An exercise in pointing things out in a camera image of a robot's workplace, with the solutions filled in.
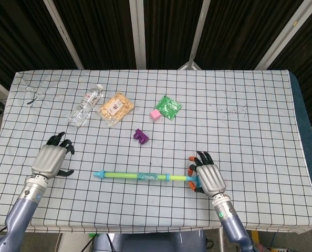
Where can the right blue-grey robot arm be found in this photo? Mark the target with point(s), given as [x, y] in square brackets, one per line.
[232, 223]

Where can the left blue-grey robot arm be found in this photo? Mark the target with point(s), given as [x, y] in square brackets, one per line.
[22, 210]

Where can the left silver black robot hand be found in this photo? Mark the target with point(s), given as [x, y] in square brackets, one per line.
[48, 160]

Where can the purple building block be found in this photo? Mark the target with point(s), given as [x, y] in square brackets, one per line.
[140, 136]

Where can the green foil sachet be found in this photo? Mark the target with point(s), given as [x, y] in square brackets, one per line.
[169, 105]

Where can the white black-grid tablecloth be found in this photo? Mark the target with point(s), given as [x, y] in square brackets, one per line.
[224, 131]

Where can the toy water pump tube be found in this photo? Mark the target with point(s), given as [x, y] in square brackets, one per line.
[124, 175]

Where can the clear bag of beige snacks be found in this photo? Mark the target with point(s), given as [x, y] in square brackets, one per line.
[116, 107]

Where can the blue-grey robot torso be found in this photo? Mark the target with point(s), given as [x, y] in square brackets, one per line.
[150, 242]

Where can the pink cube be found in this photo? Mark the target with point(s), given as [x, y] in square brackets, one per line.
[155, 115]

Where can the right silver orange-tipped robot hand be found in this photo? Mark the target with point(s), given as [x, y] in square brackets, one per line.
[211, 179]

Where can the white frame post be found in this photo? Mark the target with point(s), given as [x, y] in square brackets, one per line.
[199, 34]
[279, 34]
[137, 34]
[64, 34]

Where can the clear plastic water bottle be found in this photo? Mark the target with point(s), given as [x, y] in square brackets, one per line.
[83, 107]

